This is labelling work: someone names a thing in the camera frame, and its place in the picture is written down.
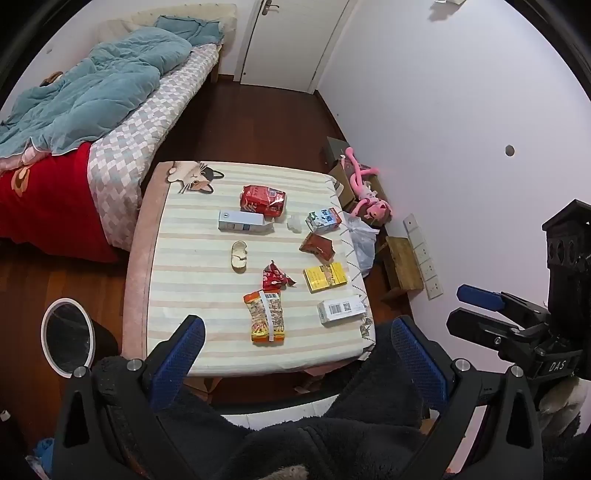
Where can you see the teal pillow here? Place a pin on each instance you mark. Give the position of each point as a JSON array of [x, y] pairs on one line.
[[194, 28]]

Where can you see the white door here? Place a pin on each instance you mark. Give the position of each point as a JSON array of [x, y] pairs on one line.
[[286, 41]]

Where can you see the torn brown red carton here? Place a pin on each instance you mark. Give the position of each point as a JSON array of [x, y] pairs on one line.
[[317, 245]]

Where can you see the blue cloth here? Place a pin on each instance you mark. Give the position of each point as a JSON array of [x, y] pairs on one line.
[[45, 454]]

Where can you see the small wooden stool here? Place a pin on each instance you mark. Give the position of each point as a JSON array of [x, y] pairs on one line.
[[402, 263]]

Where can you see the yellow cardboard box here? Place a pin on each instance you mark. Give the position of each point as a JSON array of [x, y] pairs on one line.
[[324, 278]]

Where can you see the grey checkered bed sheet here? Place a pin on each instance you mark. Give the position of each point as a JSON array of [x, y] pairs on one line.
[[138, 138]]

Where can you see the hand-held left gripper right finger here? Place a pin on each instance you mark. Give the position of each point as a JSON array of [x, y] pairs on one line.
[[418, 360]]

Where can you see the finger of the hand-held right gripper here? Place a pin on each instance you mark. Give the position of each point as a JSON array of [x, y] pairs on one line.
[[480, 296], [480, 328]]

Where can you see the crumpled red wrapper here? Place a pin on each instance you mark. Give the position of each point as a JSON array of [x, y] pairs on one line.
[[272, 276]]

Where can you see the blue and white milk carton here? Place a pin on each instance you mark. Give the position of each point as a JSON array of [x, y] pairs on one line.
[[323, 220]]

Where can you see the white wall socket strip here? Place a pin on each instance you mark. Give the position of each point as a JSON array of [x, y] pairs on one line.
[[425, 263]]

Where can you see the pink plush toy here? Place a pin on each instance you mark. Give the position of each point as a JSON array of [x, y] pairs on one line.
[[364, 198]]

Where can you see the red blanket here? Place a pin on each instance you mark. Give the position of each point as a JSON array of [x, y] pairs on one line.
[[51, 207]]

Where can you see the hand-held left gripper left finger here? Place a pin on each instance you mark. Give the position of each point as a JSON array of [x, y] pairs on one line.
[[180, 355]]

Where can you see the white rimmed trash bin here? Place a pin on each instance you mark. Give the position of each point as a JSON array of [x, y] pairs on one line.
[[67, 339]]

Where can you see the brown cardboard box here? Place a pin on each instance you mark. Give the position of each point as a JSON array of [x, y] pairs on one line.
[[341, 184]]

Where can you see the orange snack packet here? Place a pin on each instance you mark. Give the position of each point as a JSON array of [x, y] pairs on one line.
[[267, 318]]

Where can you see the teal quilt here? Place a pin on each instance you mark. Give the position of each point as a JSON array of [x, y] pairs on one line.
[[101, 83]]

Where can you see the crushed red soda can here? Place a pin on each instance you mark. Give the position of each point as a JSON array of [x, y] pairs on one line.
[[261, 201]]

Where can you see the white cardboard box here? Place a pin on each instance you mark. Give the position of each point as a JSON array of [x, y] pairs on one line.
[[339, 310]]

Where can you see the wooden bed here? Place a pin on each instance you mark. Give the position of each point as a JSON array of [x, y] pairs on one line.
[[138, 138]]

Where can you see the clear crumpled plastic piece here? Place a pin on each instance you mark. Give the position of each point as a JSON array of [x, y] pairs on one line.
[[294, 225]]

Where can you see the beige shell shaped scrap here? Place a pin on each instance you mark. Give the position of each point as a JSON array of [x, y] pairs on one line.
[[238, 258]]

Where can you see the white plastic bag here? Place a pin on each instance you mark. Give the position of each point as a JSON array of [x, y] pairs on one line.
[[362, 240]]

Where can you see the person's dark fleece clothing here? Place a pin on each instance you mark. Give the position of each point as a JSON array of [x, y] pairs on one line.
[[360, 434]]

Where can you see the long grey cardboard box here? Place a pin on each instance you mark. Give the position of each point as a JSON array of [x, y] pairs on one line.
[[242, 221]]

